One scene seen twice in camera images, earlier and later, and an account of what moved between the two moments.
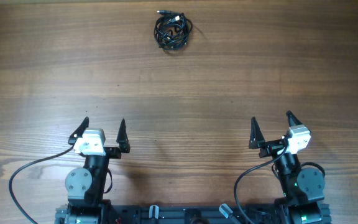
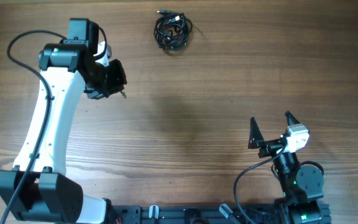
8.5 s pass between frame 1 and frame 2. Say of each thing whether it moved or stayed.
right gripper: stayed
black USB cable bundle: stayed
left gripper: moved
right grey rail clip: stayed
